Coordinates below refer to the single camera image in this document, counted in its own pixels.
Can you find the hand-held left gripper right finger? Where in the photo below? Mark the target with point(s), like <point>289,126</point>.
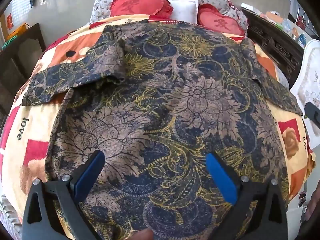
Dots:
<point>221,177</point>

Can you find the white ornate chair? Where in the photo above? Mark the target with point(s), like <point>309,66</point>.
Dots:
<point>308,85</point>

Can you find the blue packet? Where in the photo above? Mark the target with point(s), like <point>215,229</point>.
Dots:
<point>301,40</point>

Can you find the person's left hand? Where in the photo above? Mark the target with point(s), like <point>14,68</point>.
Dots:
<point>145,235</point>

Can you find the red wall sticker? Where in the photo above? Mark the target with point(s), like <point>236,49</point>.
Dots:
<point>10,20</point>

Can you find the dark floral shirt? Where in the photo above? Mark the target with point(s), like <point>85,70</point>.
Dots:
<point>160,92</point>

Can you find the red container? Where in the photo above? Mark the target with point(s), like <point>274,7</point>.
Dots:
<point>302,22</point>

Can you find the printed blanket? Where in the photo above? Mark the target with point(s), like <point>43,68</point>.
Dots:
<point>32,120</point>

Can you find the dark wooden headboard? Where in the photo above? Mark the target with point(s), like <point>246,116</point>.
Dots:
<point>272,42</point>

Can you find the white pillow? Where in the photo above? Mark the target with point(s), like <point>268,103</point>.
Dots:
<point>183,11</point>

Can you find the dark wooden nightstand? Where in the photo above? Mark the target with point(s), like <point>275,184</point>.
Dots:
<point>22,52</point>

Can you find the red heart pillow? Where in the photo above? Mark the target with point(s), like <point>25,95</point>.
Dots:
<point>220,21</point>
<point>140,6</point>

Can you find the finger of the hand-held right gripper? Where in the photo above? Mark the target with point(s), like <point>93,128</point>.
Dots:
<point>312,112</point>

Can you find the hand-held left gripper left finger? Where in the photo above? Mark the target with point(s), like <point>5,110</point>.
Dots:
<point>91,170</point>

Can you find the white flat box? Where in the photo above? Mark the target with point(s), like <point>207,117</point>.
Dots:
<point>250,6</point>

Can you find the green bundle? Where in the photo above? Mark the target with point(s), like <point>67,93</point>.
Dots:
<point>9,42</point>

